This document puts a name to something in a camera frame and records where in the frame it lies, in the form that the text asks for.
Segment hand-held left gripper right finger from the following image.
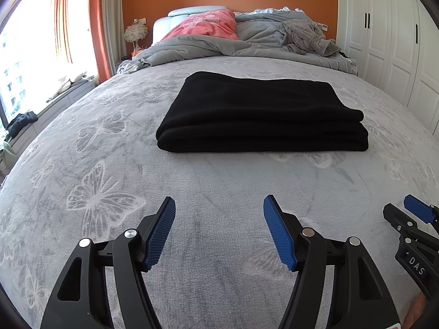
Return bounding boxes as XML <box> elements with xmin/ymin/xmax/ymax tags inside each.
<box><xmin>262</xmin><ymin>195</ymin><xmax>402</xmax><ymax>329</ymax></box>

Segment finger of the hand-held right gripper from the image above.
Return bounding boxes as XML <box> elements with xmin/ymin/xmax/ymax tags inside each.
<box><xmin>403</xmin><ymin>195</ymin><xmax>439</xmax><ymax>226</ymax></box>
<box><xmin>383</xmin><ymin>203</ymin><xmax>421</xmax><ymax>245</ymax></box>

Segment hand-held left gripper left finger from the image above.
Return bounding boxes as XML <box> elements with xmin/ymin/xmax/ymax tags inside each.
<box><xmin>40</xmin><ymin>196</ymin><xmax>177</xmax><ymax>329</ymax></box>

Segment black pants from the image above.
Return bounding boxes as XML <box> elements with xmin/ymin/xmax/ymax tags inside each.
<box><xmin>156</xmin><ymin>71</ymin><xmax>370</xmax><ymax>153</ymax></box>

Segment grey butterfly blanket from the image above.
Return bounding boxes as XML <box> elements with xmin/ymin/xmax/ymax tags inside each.
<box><xmin>0</xmin><ymin>55</ymin><xmax>439</xmax><ymax>329</ymax></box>

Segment white window seat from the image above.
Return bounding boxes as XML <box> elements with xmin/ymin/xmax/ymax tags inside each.
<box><xmin>0</xmin><ymin>75</ymin><xmax>103</xmax><ymax>182</ymax></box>

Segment white wardrobe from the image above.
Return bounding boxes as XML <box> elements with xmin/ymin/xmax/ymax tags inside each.
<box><xmin>335</xmin><ymin>0</ymin><xmax>439</xmax><ymax>134</ymax></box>

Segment pale plush toy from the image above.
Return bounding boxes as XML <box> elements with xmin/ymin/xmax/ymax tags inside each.
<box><xmin>46</xmin><ymin>72</ymin><xmax>97</xmax><ymax>103</ymax></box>

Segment dark cloth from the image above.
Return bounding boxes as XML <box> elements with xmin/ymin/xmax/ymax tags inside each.
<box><xmin>7</xmin><ymin>111</ymin><xmax>39</xmax><ymax>136</ymax></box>

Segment grey duvet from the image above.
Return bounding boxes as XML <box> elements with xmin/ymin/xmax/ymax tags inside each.
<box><xmin>116</xmin><ymin>7</ymin><xmax>359</xmax><ymax>76</ymax></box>

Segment crumpled grey garment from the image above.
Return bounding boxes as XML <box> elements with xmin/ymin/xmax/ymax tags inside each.
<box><xmin>279</xmin><ymin>19</ymin><xmax>342</xmax><ymax>58</ymax></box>

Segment white feather lamp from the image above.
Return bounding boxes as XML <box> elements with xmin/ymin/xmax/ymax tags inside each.
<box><xmin>123</xmin><ymin>21</ymin><xmax>149</xmax><ymax>58</ymax></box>

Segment orange curtain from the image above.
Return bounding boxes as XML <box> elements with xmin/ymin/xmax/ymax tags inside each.
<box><xmin>51</xmin><ymin>0</ymin><xmax>119</xmax><ymax>84</ymax></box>

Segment pink pillow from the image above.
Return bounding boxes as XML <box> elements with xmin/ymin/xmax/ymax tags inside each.
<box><xmin>161</xmin><ymin>10</ymin><xmax>240</xmax><ymax>41</ymax></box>

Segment light blue headboard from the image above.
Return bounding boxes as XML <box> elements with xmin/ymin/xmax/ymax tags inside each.
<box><xmin>152</xmin><ymin>5</ymin><xmax>234</xmax><ymax>45</ymax></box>

